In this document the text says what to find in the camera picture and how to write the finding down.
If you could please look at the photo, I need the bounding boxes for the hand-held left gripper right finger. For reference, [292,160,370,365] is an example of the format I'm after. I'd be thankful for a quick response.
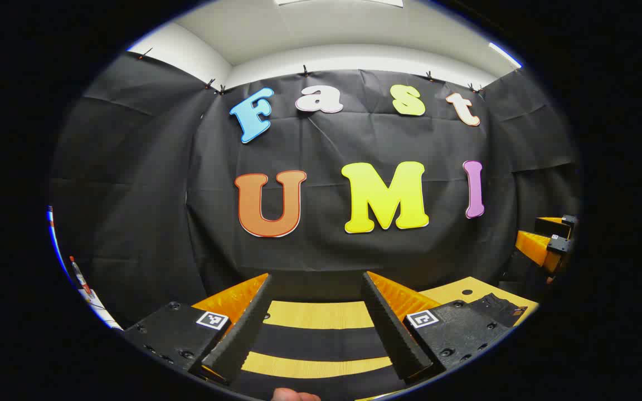
[361,271,514,384]

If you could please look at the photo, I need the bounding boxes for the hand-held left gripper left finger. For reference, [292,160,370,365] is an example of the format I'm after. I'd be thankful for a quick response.
[123,272,275,386]

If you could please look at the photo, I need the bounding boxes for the black jeans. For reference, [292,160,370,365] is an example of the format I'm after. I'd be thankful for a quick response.
[231,292,529,400]

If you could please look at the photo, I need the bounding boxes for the black backdrop cloth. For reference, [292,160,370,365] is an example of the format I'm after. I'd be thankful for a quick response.
[48,51,582,329]

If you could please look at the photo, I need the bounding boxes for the red and white equipment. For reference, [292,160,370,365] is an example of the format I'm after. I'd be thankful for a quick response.
[68,255,123,330]

